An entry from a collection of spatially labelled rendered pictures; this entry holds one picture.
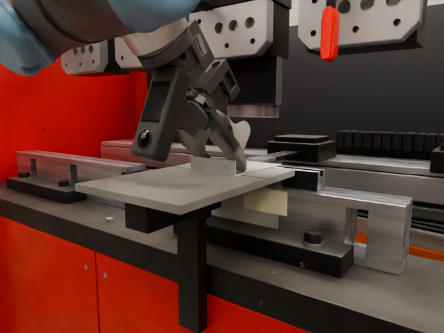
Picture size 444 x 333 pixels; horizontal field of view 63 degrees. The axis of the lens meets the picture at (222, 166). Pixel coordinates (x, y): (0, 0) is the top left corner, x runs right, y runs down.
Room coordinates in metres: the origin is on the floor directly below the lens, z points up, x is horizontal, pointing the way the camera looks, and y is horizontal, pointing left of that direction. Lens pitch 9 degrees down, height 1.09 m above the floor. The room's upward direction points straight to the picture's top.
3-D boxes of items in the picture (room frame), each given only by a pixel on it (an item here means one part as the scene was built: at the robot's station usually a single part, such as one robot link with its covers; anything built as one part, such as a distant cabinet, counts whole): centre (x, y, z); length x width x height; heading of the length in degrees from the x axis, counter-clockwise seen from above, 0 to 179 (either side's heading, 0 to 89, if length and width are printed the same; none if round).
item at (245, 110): (0.62, -0.05, 1.13); 0.10 x 0.02 x 0.10; 54
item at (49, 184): (0.93, 0.47, 0.89); 0.30 x 0.05 x 0.03; 54
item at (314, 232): (0.49, -0.13, 0.91); 0.03 x 0.03 x 0.02
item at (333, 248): (0.55, -0.05, 0.89); 0.30 x 0.05 x 0.03; 54
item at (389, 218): (0.59, -0.10, 0.92); 0.39 x 0.06 x 0.10; 54
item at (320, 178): (0.60, -0.07, 0.98); 0.20 x 0.03 x 0.03; 54
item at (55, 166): (0.94, 0.39, 0.92); 0.50 x 0.06 x 0.10; 54
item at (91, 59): (0.87, 0.29, 1.26); 0.15 x 0.09 x 0.17; 54
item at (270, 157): (0.75, -0.14, 1.01); 0.26 x 0.12 x 0.05; 144
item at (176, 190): (0.50, 0.04, 1.00); 0.26 x 0.18 x 0.01; 144
